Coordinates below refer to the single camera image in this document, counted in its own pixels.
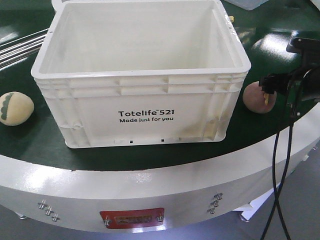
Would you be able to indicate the metal roller rails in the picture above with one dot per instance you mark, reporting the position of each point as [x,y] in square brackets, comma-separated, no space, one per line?
[19,49]

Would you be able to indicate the cream plush ball green trim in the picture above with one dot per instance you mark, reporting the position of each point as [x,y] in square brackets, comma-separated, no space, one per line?
[15,108]

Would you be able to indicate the pink plush ball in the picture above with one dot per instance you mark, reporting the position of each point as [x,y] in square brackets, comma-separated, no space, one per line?
[258,101]

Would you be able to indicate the red warning label plate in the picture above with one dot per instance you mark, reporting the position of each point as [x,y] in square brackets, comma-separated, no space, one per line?
[130,219]

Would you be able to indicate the white Totelife plastic crate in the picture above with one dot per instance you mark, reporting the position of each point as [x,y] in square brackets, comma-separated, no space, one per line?
[140,72]

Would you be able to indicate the white outer table rim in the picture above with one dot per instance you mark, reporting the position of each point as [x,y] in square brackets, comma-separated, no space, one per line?
[41,178]

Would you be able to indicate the small yellow toy piece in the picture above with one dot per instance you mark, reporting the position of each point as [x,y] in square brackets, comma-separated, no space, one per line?
[232,19]

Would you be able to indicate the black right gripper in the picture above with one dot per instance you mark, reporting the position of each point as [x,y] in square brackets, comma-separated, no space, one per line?
[309,51]

